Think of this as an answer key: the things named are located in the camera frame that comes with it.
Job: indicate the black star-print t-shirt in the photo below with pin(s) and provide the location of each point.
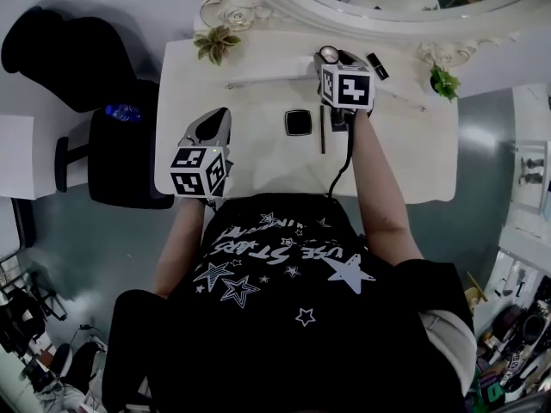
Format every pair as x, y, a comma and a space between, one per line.
280, 351

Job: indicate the yellow wooden stool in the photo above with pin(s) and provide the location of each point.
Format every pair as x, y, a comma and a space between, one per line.
475, 293

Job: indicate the white cluttered shelf unit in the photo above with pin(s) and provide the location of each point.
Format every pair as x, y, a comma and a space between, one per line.
529, 179

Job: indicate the dark makeup pencil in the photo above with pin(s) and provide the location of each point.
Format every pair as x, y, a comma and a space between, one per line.
323, 129

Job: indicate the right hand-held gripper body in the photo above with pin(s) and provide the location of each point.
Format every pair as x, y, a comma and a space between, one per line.
353, 88

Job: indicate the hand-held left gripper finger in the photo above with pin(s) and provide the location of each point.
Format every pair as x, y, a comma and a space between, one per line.
205, 130
221, 128

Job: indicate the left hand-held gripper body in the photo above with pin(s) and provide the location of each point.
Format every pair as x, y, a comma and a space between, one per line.
193, 174

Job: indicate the white side table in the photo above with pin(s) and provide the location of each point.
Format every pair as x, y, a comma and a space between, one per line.
15, 157

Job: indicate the person's left forearm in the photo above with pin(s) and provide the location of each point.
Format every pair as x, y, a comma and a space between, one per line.
181, 243

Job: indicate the pile of black equipment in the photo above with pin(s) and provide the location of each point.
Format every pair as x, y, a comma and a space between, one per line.
26, 316

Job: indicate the bright green potted plant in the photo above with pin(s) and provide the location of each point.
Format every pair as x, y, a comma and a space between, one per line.
444, 82

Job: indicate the black square compact case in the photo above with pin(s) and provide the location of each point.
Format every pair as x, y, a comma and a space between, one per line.
298, 122

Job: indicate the person's right forearm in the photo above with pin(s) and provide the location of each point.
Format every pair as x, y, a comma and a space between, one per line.
383, 196

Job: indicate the light grey trousers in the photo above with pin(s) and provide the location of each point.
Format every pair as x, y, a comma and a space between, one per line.
452, 351

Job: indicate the white oval carved mirror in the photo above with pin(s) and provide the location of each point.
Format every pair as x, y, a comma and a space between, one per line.
301, 7

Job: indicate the pale leafy potted plant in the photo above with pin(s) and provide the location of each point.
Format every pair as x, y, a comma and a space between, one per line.
216, 44

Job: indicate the blue water bottle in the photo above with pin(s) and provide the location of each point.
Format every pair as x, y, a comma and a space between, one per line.
122, 112

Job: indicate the white vanity table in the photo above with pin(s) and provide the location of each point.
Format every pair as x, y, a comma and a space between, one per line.
267, 174

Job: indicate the round compact with clear lid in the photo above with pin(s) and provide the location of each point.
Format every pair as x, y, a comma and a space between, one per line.
329, 53

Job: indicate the black lipstick tube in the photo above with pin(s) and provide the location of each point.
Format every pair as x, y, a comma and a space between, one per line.
378, 65

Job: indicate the black office chair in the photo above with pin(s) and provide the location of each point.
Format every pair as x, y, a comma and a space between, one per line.
120, 162

